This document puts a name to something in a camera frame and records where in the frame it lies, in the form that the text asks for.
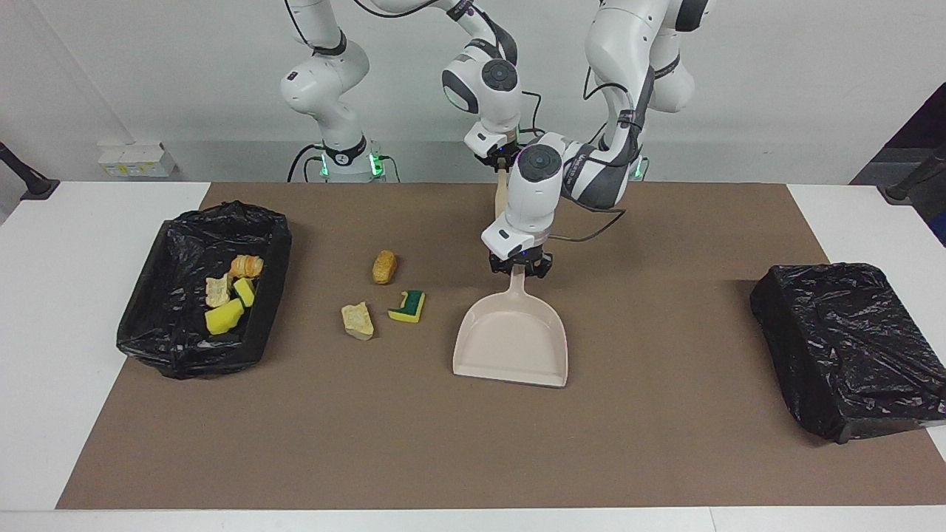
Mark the black bag lined bin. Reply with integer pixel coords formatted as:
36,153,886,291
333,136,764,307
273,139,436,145
115,200,293,381
749,262,946,445

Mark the black right base cable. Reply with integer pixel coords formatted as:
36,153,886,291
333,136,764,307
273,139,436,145
287,143,327,183

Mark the beige plastic dustpan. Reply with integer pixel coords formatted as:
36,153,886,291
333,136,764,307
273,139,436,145
452,263,570,389

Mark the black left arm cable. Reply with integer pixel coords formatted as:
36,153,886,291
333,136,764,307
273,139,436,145
548,63,651,244

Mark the pale beige ridged foam piece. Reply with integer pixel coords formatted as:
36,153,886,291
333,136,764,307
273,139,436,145
204,273,233,310

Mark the brown table mat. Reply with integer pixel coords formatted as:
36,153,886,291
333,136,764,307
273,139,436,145
56,183,946,511

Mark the pale yellow rough foam chunk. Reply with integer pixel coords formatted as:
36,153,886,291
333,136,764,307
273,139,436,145
340,301,376,342

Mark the large yellow sponge piece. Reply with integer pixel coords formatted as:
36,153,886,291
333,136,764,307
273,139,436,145
204,297,246,336

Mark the orange brown bread loaf piece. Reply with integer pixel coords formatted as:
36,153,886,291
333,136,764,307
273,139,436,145
371,249,399,286

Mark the white wall socket box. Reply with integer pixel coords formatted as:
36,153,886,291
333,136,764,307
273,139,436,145
98,142,179,179

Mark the green and yellow sponge piece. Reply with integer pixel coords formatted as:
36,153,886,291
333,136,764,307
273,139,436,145
387,289,427,324

